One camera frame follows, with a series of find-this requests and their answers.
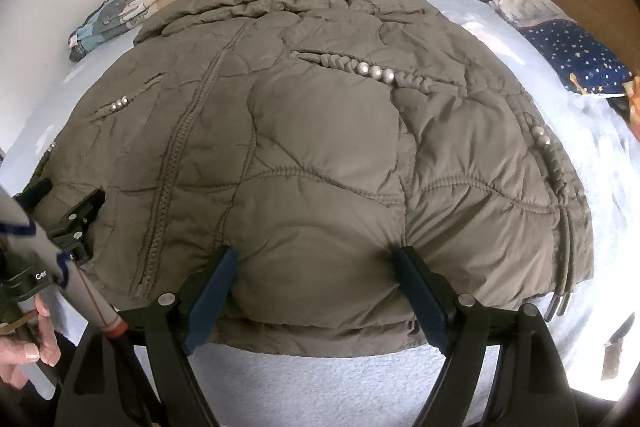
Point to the white stick with orange tip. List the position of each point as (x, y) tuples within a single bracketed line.
[(75, 277)]

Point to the orange crumpled cloth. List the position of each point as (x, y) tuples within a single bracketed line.
[(634, 102)]

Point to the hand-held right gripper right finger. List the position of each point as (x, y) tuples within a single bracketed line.
[(425, 302)]

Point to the navy star patchwork pillow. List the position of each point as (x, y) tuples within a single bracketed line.
[(575, 47)]

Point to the person's left hand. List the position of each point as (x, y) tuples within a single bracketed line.
[(27, 354)]

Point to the olive quilted hooded jacket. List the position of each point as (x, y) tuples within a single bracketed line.
[(320, 132)]

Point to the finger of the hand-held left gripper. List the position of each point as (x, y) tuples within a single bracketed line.
[(32, 197), (75, 222)]

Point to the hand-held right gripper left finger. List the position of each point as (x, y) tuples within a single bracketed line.
[(210, 307)]

